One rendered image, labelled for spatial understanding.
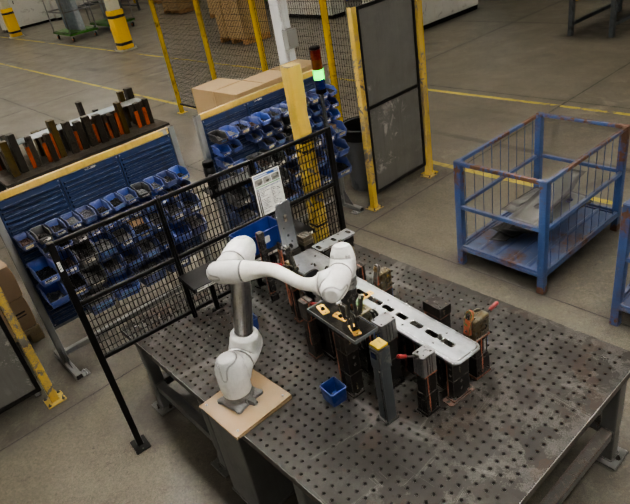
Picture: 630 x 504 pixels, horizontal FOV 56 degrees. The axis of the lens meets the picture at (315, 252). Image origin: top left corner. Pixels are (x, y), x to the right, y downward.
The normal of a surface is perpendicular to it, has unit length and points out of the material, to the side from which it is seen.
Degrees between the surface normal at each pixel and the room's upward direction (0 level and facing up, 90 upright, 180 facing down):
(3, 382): 88
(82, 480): 0
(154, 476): 0
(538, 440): 0
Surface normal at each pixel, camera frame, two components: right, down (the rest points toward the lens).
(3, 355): 0.56, 0.39
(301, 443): -0.16, -0.85
